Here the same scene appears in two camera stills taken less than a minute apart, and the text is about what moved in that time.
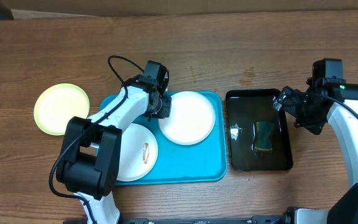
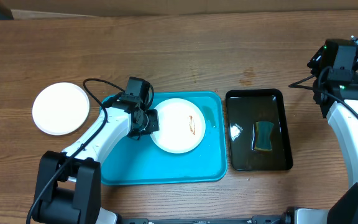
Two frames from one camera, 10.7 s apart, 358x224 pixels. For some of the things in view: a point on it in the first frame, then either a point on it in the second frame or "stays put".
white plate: x=138 y=152 → x=181 y=126
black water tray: x=245 y=107 stays put
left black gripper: x=166 y=111 → x=154 y=126
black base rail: x=255 y=219 stays put
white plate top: x=191 y=119 → x=60 y=108
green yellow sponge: x=263 y=130 stays put
